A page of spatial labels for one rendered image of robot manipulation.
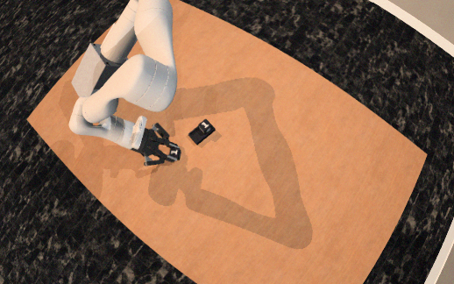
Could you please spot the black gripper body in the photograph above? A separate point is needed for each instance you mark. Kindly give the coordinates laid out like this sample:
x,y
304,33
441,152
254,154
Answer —
x,y
147,152

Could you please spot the black calendar cube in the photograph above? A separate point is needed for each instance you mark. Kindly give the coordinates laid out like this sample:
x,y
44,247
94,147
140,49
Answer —
x,y
175,152
205,126

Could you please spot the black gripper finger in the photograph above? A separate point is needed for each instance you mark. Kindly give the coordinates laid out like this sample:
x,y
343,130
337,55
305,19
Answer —
x,y
164,140
160,155

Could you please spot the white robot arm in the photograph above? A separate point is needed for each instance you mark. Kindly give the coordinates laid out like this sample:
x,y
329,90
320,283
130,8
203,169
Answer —
x,y
141,80

